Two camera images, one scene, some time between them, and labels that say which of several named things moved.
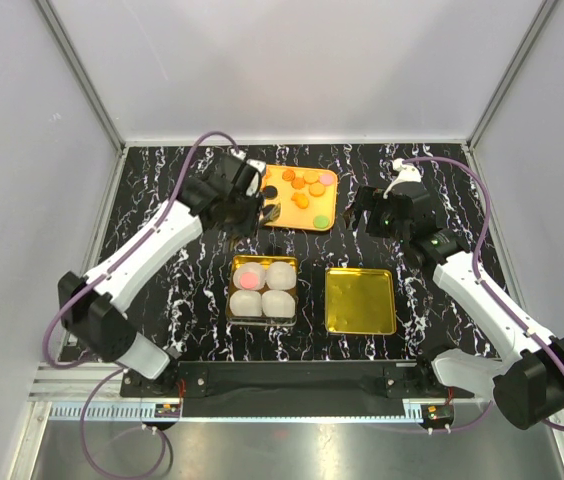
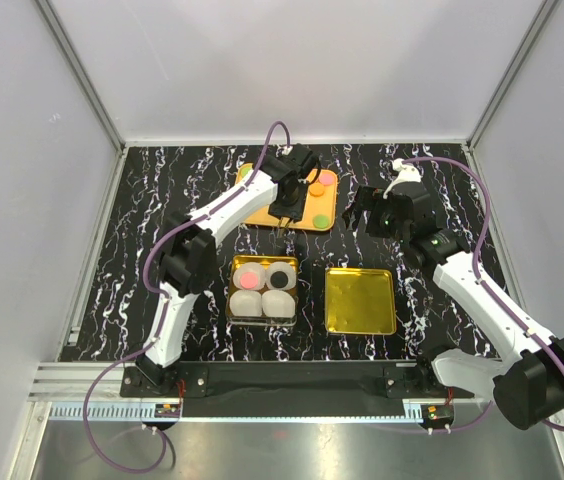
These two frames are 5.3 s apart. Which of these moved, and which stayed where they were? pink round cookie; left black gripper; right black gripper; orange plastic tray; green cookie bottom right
Moved: left black gripper
Stayed: green cookie bottom right; pink round cookie; right black gripper; orange plastic tray
